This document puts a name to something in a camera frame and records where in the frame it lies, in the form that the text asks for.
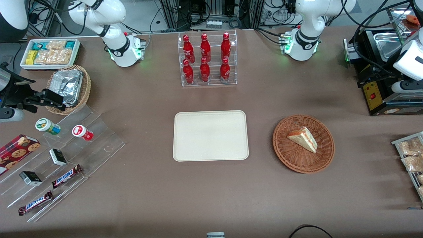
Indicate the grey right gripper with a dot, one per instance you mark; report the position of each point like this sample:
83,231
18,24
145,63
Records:
16,93

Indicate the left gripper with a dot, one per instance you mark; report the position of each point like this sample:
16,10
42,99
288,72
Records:
392,61

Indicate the triangular sandwich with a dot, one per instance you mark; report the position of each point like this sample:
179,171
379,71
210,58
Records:
305,140

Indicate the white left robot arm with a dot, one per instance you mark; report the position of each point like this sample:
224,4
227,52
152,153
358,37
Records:
307,19

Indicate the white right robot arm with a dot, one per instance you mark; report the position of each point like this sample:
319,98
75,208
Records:
115,49

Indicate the silver foil tray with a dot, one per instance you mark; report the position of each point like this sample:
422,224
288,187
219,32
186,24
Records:
67,84

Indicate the oval light wicker basket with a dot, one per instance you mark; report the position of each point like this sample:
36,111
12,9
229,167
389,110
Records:
86,89

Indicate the round brown wicker basket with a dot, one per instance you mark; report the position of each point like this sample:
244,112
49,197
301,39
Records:
297,158

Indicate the cream rectangular tray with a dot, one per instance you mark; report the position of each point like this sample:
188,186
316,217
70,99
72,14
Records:
210,135

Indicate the green lidded yogurt cup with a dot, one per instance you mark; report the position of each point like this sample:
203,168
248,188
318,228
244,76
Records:
46,126

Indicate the black hot food machine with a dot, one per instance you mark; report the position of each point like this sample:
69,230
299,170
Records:
380,102

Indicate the white rectangular snack bin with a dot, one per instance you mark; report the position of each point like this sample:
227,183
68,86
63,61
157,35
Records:
49,67

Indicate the steel food pan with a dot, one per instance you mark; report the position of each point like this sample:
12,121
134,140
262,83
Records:
390,44

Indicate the large tan cracker bag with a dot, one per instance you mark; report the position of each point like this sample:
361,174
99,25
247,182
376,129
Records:
54,57

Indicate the yellow snack pack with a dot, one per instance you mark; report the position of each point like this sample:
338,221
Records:
31,57

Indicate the red lidded yogurt cup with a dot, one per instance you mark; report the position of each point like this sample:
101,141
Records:
81,132

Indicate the teal snack pack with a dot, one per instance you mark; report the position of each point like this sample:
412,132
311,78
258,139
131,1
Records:
38,45
70,44

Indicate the small black carton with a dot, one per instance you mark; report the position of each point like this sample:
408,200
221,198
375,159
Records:
58,157
30,178

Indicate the small tan cracker bag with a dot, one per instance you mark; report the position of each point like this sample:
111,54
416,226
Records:
56,44

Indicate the red cookie box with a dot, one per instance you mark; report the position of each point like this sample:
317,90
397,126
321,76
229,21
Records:
16,153

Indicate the clear acrylic step display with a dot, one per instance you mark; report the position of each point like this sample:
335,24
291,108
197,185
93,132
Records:
99,145

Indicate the orange food piece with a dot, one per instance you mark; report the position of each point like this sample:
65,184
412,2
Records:
413,19

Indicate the Snickers chocolate bar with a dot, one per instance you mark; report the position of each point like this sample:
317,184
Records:
66,177
35,203

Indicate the clear bag of biscuits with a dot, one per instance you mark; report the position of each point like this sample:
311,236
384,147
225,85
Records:
421,191
420,179
411,147
413,163

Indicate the red soda bottle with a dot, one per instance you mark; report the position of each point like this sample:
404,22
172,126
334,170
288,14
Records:
225,71
205,48
225,47
188,73
205,71
188,49

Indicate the clear acrylic bottle rack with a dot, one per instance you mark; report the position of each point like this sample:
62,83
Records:
214,33

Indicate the white power strip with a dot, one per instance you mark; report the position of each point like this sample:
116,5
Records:
213,24

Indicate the small grey device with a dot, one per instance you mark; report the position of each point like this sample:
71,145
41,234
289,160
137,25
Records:
215,235

